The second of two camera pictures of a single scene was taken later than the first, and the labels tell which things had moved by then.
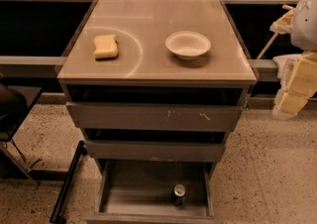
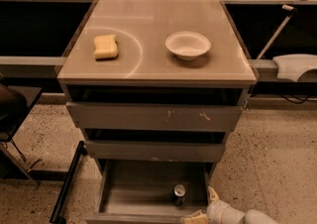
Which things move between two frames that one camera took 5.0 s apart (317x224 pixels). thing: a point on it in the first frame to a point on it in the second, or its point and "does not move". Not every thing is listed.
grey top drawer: (129, 116) does not move
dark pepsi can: (178, 195) does not move
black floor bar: (80, 153) does not move
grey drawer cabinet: (157, 85) does not move
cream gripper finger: (292, 102) to (197, 217)
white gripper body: (305, 25) to (215, 211)
